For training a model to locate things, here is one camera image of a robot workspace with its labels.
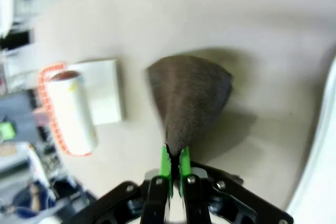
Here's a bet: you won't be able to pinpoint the white flat box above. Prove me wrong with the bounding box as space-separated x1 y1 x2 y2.
67 58 127 127

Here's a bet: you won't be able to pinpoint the small green box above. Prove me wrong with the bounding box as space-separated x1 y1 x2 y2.
0 121 16 141

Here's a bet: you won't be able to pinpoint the brown grey cleaning cloth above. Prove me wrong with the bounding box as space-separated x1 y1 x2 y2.
143 54 234 157

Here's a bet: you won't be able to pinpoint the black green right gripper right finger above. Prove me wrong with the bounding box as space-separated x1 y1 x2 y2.
178 146 295 224

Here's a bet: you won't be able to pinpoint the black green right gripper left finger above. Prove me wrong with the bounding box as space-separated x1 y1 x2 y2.
76 145 175 224

